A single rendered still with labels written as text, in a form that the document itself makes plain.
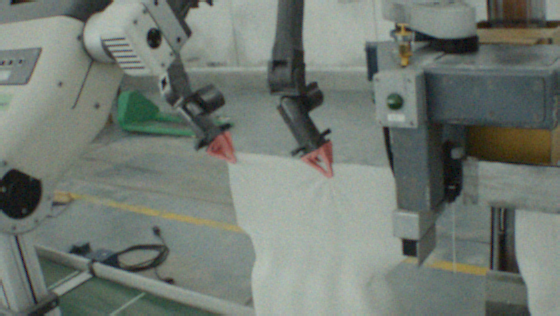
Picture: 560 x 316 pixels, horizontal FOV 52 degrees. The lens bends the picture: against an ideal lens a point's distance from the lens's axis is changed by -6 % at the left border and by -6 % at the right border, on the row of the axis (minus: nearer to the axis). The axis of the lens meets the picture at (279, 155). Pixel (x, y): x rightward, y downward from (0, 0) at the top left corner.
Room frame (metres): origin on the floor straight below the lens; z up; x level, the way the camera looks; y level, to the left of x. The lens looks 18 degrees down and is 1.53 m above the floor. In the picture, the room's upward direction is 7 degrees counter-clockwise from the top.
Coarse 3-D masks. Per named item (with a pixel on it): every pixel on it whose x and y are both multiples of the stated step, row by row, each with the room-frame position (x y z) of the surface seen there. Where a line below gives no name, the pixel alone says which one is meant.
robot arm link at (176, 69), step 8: (176, 56) 1.59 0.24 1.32; (176, 64) 1.57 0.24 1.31; (168, 72) 1.55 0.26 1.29; (176, 72) 1.56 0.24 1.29; (184, 72) 1.57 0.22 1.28; (160, 80) 1.58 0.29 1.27; (168, 80) 1.54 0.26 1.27; (160, 88) 1.58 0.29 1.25; (168, 88) 1.54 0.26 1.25; (168, 96) 1.55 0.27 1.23; (176, 96) 1.53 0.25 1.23
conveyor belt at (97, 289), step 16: (80, 288) 2.14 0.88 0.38; (96, 288) 2.12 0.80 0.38; (112, 288) 2.11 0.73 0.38; (128, 288) 2.10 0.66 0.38; (64, 304) 2.02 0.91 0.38; (80, 304) 2.00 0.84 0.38; (96, 304) 1.99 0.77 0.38; (112, 304) 1.98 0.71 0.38; (128, 304) 1.97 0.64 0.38; (144, 304) 1.96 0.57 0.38; (160, 304) 1.95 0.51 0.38; (176, 304) 1.94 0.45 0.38
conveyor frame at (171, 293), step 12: (96, 264) 2.26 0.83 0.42; (96, 276) 2.27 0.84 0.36; (108, 276) 2.22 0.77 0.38; (120, 276) 2.17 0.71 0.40; (132, 276) 2.12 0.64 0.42; (132, 288) 2.13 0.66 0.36; (144, 288) 2.09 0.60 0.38; (156, 288) 2.04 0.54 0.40; (168, 288) 2.00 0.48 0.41; (180, 288) 1.98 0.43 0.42; (168, 300) 2.01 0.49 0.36; (180, 300) 1.97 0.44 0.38; (192, 300) 1.93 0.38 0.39; (204, 300) 1.90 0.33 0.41; (216, 300) 1.87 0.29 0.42; (216, 312) 1.87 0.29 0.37; (228, 312) 1.84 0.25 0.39; (240, 312) 1.80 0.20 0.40; (252, 312) 1.77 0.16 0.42
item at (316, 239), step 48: (240, 192) 1.47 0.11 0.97; (288, 192) 1.37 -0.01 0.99; (336, 192) 1.29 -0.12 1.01; (384, 192) 1.22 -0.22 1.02; (288, 240) 1.37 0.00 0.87; (336, 240) 1.30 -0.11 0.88; (384, 240) 1.22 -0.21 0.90; (288, 288) 1.29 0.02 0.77; (336, 288) 1.22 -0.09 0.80; (384, 288) 1.20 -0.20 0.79
